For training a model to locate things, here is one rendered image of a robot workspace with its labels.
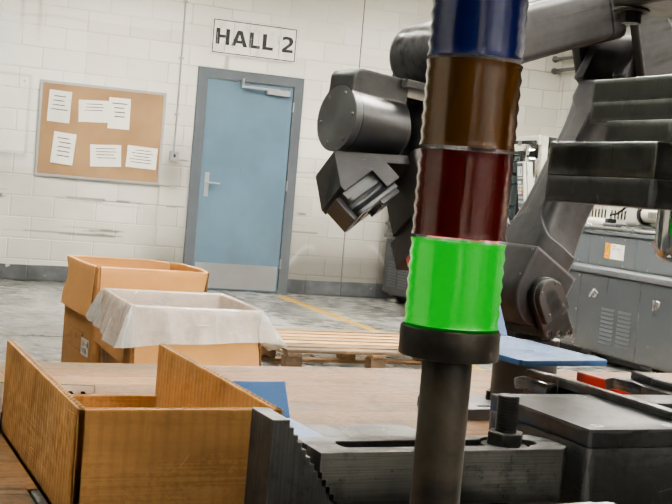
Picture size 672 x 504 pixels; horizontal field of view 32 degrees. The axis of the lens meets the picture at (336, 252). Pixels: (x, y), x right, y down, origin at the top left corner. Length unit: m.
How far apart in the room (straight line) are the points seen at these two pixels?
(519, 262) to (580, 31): 0.23
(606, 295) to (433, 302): 8.28
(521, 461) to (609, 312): 8.07
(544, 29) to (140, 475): 0.62
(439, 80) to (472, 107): 0.02
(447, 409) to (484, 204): 0.08
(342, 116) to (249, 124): 10.89
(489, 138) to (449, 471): 0.13
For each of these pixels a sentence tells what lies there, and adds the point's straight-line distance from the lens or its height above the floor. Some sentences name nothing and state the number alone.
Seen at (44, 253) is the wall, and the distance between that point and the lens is 11.52.
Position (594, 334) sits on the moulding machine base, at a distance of 8.84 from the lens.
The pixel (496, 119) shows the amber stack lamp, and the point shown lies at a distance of 0.45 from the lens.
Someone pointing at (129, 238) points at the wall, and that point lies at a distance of 11.63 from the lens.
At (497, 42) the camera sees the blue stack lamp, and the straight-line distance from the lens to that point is 0.45.
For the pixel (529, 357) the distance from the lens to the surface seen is 0.86.
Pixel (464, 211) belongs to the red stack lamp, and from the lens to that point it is 0.45.
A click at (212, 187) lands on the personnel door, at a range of 11.77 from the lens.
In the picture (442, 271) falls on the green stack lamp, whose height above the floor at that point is 1.07.
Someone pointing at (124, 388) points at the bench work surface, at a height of 0.90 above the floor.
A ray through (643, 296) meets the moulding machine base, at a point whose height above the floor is 0.55.
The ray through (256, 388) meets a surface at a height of 0.94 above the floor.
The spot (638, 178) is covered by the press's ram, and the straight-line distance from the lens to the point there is 0.66.
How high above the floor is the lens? 1.10
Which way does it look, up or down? 3 degrees down
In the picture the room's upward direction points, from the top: 5 degrees clockwise
